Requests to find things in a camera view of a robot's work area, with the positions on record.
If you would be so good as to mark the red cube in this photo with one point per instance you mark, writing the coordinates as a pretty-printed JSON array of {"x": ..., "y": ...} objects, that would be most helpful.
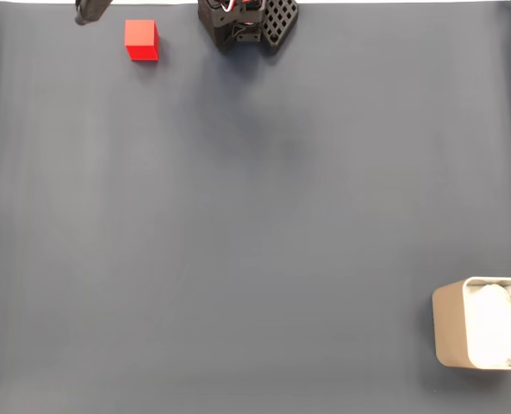
[{"x": 141, "y": 39}]

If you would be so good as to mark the blue-grey table mat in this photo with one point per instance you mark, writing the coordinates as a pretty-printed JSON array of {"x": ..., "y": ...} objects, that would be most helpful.
[{"x": 238, "y": 237}]

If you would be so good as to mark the beige open box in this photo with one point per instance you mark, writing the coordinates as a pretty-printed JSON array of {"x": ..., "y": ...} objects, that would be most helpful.
[{"x": 449, "y": 328}]

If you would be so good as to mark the white crumpled tissue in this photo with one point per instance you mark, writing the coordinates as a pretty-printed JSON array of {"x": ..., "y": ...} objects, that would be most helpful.
[{"x": 492, "y": 323}]

